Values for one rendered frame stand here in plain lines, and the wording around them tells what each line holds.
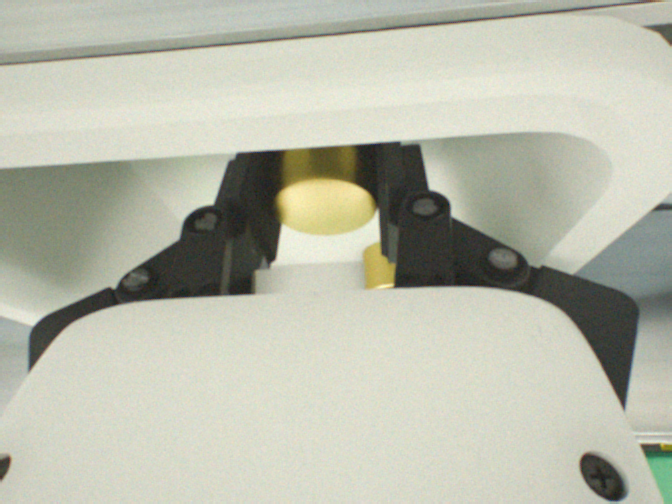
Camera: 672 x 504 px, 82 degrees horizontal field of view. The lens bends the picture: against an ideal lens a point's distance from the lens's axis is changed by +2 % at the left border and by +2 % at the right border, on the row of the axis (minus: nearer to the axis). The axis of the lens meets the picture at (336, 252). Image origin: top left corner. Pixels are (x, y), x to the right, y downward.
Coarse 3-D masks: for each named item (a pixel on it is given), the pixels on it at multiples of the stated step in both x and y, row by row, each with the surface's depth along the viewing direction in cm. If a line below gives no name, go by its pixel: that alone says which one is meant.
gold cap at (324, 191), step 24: (360, 144) 11; (288, 168) 11; (312, 168) 11; (336, 168) 11; (360, 168) 11; (288, 192) 11; (312, 192) 11; (336, 192) 11; (360, 192) 11; (288, 216) 12; (312, 216) 12; (336, 216) 12; (360, 216) 12
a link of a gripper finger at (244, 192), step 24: (240, 168) 11; (264, 168) 12; (240, 192) 10; (264, 192) 11; (240, 216) 11; (264, 216) 11; (240, 240) 10; (264, 240) 11; (144, 264) 10; (168, 264) 10; (240, 264) 11; (264, 264) 12; (120, 288) 9; (144, 288) 9; (168, 288) 9
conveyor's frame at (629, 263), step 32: (640, 224) 22; (608, 256) 22; (640, 256) 22; (640, 288) 21; (0, 320) 35; (640, 320) 20; (0, 352) 33; (640, 352) 19; (0, 384) 32; (640, 384) 19; (0, 416) 31; (640, 416) 18
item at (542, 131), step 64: (64, 64) 5; (128, 64) 5; (192, 64) 5; (256, 64) 5; (320, 64) 5; (384, 64) 4; (448, 64) 4; (512, 64) 4; (576, 64) 4; (640, 64) 4; (0, 128) 5; (64, 128) 5; (128, 128) 5; (192, 128) 5; (256, 128) 5; (320, 128) 5; (384, 128) 5; (448, 128) 5; (512, 128) 5; (576, 128) 5; (640, 128) 5; (0, 192) 11; (64, 192) 14; (128, 192) 17; (192, 192) 18; (448, 192) 16; (512, 192) 10; (576, 192) 7; (640, 192) 6; (0, 256) 11; (64, 256) 14; (128, 256) 17; (320, 256) 25; (576, 256) 8
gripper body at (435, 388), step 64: (128, 320) 7; (192, 320) 7; (256, 320) 7; (320, 320) 7; (384, 320) 6; (448, 320) 6; (512, 320) 6; (64, 384) 6; (128, 384) 6; (192, 384) 6; (256, 384) 6; (320, 384) 6; (384, 384) 6; (448, 384) 6; (512, 384) 5; (576, 384) 5; (0, 448) 6; (64, 448) 6; (128, 448) 5; (192, 448) 5; (256, 448) 5; (320, 448) 5; (384, 448) 5; (448, 448) 5; (512, 448) 5; (576, 448) 5; (640, 448) 5
